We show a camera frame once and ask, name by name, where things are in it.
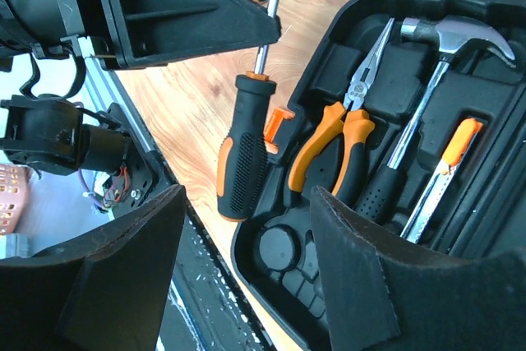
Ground pink plastic basket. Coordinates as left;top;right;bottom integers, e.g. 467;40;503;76
0;164;32;236

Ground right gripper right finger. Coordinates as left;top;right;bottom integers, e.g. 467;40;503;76
310;187;525;350

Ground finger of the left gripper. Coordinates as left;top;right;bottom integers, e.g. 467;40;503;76
101;0;281;70

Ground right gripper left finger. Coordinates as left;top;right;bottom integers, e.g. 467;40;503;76
1;185;186;350

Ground steel claw hammer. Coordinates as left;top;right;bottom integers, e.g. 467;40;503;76
354;16;515;224

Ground orange handled pliers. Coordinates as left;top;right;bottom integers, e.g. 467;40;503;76
288;17;395;204

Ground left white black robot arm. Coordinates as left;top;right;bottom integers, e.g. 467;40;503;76
1;0;281;175

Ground small needle nose pliers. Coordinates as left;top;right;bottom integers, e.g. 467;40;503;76
400;118;483;243

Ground black plastic tool case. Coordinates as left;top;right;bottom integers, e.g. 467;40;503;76
231;0;525;350

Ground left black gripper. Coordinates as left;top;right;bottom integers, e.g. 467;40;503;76
1;0;107;59

